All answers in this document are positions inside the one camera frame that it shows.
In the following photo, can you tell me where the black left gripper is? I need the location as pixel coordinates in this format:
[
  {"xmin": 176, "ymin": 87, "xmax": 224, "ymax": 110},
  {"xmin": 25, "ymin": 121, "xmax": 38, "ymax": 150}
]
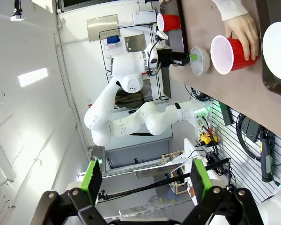
[{"xmin": 157, "ymin": 48, "xmax": 199, "ymax": 68}]

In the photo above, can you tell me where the rectangular ceiling light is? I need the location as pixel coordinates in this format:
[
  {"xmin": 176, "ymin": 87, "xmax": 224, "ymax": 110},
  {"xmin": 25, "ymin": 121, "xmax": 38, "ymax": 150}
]
[{"xmin": 17, "ymin": 67, "xmax": 49, "ymax": 88}]

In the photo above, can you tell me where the overhead mounted camera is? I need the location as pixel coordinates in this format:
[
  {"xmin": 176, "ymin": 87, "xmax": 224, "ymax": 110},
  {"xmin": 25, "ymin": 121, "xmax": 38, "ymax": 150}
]
[{"xmin": 10, "ymin": 0, "xmax": 27, "ymax": 22}]

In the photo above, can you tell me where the black metal frame cart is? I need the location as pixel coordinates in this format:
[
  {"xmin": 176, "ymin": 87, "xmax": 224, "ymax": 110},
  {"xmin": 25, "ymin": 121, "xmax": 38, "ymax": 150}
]
[{"xmin": 98, "ymin": 22, "xmax": 173, "ymax": 102}]

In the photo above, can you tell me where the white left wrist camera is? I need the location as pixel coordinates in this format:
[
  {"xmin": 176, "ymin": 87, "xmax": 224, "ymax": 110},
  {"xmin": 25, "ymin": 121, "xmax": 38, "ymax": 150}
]
[{"xmin": 155, "ymin": 31, "xmax": 170, "ymax": 49}]

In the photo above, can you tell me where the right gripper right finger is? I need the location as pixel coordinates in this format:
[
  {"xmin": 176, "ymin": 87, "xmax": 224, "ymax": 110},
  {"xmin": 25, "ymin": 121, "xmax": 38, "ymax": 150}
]
[{"xmin": 184, "ymin": 157, "xmax": 266, "ymax": 225}]

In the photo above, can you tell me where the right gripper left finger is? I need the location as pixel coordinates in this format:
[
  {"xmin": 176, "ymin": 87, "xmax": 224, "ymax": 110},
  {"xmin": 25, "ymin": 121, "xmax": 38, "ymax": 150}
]
[{"xmin": 34, "ymin": 158, "xmax": 113, "ymax": 225}]

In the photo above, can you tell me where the white plastic bowl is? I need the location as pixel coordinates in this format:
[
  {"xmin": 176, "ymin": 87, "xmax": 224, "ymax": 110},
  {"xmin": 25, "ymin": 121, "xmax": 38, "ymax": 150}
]
[
  {"xmin": 189, "ymin": 45, "xmax": 211, "ymax": 76},
  {"xmin": 262, "ymin": 21, "xmax": 281, "ymax": 81}
]

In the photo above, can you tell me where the olive green bag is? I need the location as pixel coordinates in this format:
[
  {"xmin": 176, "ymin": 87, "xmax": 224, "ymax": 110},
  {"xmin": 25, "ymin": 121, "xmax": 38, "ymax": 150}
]
[{"xmin": 114, "ymin": 90, "xmax": 145, "ymax": 110}]

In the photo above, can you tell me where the person's left hand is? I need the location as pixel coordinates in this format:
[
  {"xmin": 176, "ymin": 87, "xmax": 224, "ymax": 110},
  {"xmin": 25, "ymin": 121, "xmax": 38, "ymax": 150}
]
[{"xmin": 224, "ymin": 12, "xmax": 260, "ymax": 61}]

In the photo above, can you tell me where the red plastic cup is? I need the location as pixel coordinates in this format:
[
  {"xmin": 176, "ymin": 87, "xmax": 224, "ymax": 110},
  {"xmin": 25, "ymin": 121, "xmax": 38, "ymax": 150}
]
[
  {"xmin": 156, "ymin": 13, "xmax": 181, "ymax": 33},
  {"xmin": 210, "ymin": 35, "xmax": 259, "ymax": 75}
]

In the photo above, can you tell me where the large metal panel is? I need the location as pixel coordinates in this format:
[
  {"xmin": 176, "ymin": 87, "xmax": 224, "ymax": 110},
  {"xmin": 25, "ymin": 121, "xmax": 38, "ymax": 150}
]
[{"xmin": 86, "ymin": 14, "xmax": 120, "ymax": 43}]

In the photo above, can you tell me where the black green handheld tool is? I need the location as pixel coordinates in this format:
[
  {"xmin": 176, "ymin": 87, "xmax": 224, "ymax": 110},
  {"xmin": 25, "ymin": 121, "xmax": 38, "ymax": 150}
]
[{"xmin": 259, "ymin": 126, "xmax": 276, "ymax": 184}]

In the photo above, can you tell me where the white slatted panel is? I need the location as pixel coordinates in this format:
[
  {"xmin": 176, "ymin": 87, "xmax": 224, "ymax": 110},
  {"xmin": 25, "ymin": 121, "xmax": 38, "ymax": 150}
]
[{"xmin": 210, "ymin": 97, "xmax": 281, "ymax": 205}]

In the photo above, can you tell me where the blue box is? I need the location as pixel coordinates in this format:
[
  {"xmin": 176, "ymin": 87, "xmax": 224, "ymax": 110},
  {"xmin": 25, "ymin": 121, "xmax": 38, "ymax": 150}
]
[{"xmin": 106, "ymin": 35, "xmax": 121, "ymax": 45}]

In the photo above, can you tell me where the small metal panel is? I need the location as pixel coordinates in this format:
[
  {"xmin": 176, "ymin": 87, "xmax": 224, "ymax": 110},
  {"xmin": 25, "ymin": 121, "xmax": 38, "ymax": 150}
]
[{"xmin": 124, "ymin": 33, "xmax": 148, "ymax": 54}]

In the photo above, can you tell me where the long black pole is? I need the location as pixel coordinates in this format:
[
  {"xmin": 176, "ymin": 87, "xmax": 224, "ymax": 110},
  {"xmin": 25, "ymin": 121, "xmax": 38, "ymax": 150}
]
[{"xmin": 99, "ymin": 157, "xmax": 232, "ymax": 200}]

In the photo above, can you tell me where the black coiled cable bundle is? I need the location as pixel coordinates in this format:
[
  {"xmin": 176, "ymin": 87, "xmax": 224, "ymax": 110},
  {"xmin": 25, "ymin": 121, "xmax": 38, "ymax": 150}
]
[{"xmin": 236, "ymin": 112, "xmax": 278, "ymax": 162}]

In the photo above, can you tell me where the person's left forearm beige sleeve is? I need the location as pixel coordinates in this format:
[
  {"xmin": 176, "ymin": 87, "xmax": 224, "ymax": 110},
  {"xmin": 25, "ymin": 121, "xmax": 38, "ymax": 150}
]
[{"xmin": 211, "ymin": 0, "xmax": 249, "ymax": 22}]

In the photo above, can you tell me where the white wall unit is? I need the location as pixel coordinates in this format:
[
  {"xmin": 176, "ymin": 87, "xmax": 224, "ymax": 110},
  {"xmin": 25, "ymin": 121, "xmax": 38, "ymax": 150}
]
[{"xmin": 132, "ymin": 10, "xmax": 157, "ymax": 26}]

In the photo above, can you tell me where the yellow emergency stop box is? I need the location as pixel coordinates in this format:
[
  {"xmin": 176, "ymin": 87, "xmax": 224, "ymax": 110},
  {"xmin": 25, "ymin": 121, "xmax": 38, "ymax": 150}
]
[{"xmin": 199, "ymin": 131, "xmax": 219, "ymax": 147}]

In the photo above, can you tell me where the wooden rack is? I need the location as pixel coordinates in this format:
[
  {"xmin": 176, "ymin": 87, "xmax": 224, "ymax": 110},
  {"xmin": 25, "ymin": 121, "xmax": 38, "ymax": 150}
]
[{"xmin": 161, "ymin": 150, "xmax": 191, "ymax": 195}]

